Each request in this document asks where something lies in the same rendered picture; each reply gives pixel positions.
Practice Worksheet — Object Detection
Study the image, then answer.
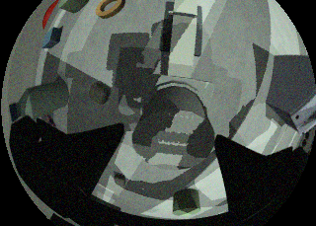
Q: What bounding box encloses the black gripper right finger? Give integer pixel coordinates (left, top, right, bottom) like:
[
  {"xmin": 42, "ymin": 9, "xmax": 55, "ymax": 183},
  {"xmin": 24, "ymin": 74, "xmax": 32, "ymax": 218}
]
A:
[{"xmin": 214, "ymin": 134, "xmax": 293, "ymax": 211}]

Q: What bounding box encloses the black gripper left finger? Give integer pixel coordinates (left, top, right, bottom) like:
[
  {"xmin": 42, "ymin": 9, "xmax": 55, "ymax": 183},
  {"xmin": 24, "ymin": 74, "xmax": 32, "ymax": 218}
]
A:
[{"xmin": 36, "ymin": 118, "xmax": 125, "ymax": 197}]

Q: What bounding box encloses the tan ring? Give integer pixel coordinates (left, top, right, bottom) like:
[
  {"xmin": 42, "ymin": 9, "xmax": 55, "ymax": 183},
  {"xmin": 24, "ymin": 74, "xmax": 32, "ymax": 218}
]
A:
[{"xmin": 95, "ymin": 0, "xmax": 125, "ymax": 18}]

